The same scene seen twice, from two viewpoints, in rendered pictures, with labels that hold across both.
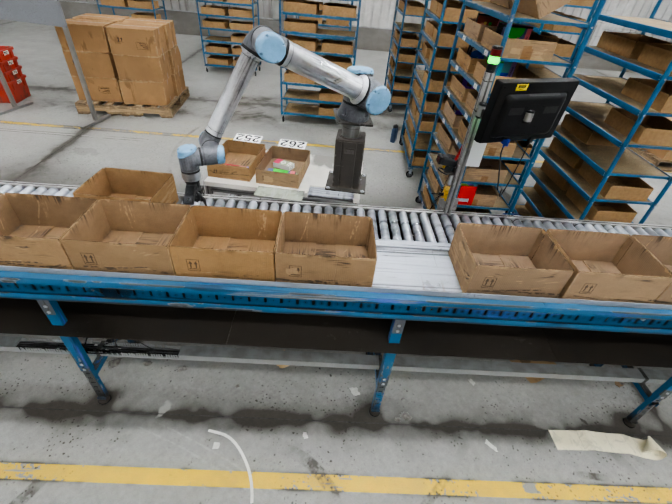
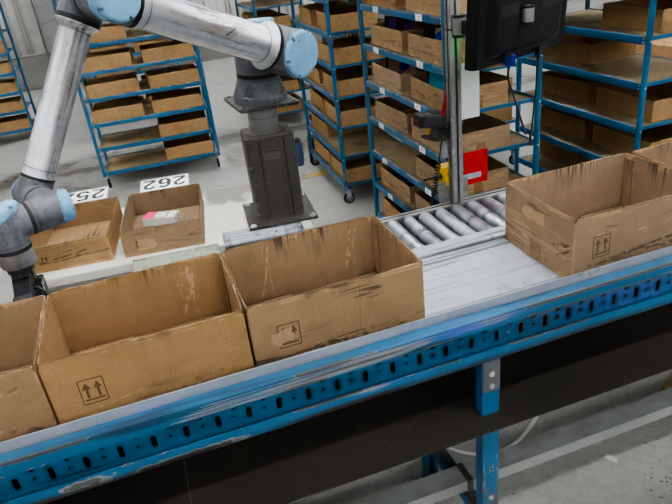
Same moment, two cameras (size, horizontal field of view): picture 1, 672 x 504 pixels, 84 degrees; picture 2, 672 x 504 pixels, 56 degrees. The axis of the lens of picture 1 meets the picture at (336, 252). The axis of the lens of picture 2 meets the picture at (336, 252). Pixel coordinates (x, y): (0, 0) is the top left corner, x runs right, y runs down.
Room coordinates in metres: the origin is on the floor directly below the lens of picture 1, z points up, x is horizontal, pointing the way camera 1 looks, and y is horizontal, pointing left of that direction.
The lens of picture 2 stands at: (-0.01, 0.28, 1.70)
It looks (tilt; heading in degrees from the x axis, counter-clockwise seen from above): 27 degrees down; 347
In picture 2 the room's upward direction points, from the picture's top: 7 degrees counter-clockwise
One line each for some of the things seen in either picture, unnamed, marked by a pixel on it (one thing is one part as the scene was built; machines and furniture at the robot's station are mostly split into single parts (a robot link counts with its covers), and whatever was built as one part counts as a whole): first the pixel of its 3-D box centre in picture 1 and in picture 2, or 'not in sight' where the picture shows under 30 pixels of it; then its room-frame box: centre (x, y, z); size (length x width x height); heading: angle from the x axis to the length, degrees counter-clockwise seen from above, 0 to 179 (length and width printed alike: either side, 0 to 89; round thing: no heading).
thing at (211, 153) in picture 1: (212, 154); (47, 209); (1.71, 0.66, 1.12); 0.12 x 0.12 x 0.09; 27
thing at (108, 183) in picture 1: (129, 196); not in sight; (1.69, 1.14, 0.83); 0.39 x 0.29 x 0.17; 90
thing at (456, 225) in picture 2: (442, 239); (473, 239); (1.72, -0.59, 0.72); 0.52 x 0.05 x 0.05; 3
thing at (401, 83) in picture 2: (467, 114); (412, 72); (3.14, -0.96, 0.99); 0.40 x 0.30 x 0.10; 1
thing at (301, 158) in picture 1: (284, 166); (165, 217); (2.29, 0.40, 0.80); 0.38 x 0.28 x 0.10; 175
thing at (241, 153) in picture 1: (237, 159); (77, 232); (2.32, 0.72, 0.80); 0.38 x 0.28 x 0.10; 176
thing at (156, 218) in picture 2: (283, 164); (161, 218); (2.36, 0.42, 0.77); 0.13 x 0.07 x 0.04; 68
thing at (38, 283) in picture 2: (194, 188); (28, 283); (1.65, 0.76, 0.94); 0.09 x 0.08 x 0.12; 3
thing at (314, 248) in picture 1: (326, 249); (321, 288); (1.23, 0.04, 0.96); 0.39 x 0.29 x 0.17; 93
